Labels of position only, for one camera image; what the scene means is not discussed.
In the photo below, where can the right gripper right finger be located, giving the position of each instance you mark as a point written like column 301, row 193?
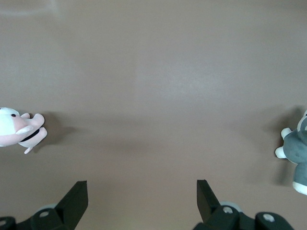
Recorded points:
column 208, row 203

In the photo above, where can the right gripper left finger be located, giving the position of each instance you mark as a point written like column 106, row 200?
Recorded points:
column 72, row 203

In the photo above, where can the grey white plush toy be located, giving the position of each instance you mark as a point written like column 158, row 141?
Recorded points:
column 296, row 146

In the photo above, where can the pale pink white dog plush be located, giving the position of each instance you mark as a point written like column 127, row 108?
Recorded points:
column 14, row 129

